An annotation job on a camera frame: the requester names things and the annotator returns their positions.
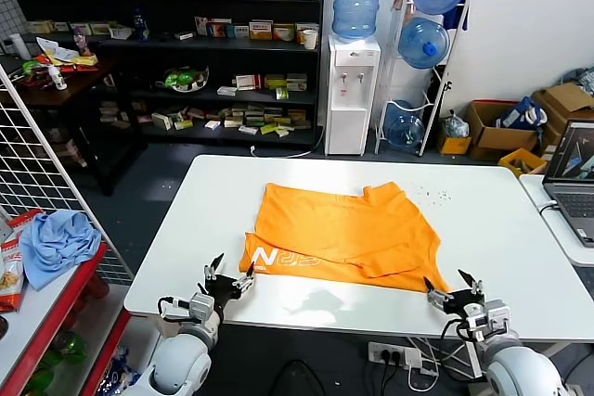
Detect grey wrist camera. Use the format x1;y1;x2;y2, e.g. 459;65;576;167
187;292;216;324
465;299;512;338

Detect black folded stand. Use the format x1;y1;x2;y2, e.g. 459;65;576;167
427;74;454;138

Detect purple drink bottle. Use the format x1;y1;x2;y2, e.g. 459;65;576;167
73;27;92;57

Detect bowl of green fruit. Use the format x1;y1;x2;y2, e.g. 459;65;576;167
154;66;211;94

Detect black shelf unit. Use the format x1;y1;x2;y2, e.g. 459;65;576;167
0;0;327;147

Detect dark blue hanging cloth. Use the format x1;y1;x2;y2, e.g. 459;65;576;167
443;0;471;32

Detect orange t-shirt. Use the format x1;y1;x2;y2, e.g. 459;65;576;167
238;181;451;294

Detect red white medicine box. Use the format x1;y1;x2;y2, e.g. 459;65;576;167
235;73;262;92

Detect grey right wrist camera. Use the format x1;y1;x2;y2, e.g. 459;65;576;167
465;299;512;338

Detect closed brown cardboard box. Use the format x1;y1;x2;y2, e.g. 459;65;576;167
530;82;594;157

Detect yellow plastic crate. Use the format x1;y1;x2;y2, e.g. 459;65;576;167
497;147;549;178

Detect blue drink bottle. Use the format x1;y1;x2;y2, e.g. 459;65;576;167
133;8;150;42

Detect white metal jug rack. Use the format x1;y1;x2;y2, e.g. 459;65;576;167
374;0;472;158

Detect light blue crumpled cloth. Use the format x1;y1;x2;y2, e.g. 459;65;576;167
18;210;103;291

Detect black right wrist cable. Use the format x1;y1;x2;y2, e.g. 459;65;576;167
438;315;484;379

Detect white cylindrical tumbler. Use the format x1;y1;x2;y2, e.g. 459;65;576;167
8;32;29;57

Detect dark wooden table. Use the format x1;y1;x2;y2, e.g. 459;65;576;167
0;55;150;197

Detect white wire grid panel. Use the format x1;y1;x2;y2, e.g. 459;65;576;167
0;64;136;287

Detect white power strip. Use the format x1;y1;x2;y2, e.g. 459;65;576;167
367;340;424;370

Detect white charger with cord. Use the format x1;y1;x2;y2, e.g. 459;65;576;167
407;349;440;391

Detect white floor power cord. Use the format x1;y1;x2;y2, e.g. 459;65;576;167
249;124;327;159

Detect blue labelled water jug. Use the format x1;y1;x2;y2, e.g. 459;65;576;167
330;0;386;42

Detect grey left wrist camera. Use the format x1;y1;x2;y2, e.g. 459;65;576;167
187;292;216;324

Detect grey open laptop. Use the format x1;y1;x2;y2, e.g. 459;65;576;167
541;118;594;249

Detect blue white bag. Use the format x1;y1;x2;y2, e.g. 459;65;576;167
495;96;549;131

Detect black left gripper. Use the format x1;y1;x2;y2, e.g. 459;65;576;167
197;252;256;312

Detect small white bottle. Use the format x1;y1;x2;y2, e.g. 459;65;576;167
48;66;69;91

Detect red white snack bag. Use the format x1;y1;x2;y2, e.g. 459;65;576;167
7;208;45;243

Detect blue empty water jug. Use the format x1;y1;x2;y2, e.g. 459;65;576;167
383;99;427;147

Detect large open cardboard box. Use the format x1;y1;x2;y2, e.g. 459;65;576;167
464;99;540;162

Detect blue white snack package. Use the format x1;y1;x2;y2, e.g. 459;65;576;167
108;344;141;389

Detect green plastic bottle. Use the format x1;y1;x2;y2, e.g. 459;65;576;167
45;330;90;365

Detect grey blue clothes heap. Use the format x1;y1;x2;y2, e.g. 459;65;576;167
558;65;594;96

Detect yellow white paper pile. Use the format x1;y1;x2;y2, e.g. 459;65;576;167
34;36;99;69

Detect yellow orange medicine box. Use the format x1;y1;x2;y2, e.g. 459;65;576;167
249;19;275;42

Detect red white shelf cart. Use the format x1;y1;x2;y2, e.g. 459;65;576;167
0;242;135;396

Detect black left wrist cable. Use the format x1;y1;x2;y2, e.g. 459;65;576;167
156;295;195;324

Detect small yellow box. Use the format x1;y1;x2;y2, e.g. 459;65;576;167
437;134;472;157

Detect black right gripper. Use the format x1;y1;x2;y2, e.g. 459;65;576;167
422;268;486;318

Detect orange chips bag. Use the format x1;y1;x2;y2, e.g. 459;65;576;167
0;237;26;314

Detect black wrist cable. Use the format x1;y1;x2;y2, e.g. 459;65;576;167
438;315;484;379
156;295;195;324

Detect clear crumpled plastic bag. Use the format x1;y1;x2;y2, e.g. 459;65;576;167
442;109;471;140

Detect white water dispenser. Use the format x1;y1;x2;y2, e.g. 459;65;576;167
324;33;381;157

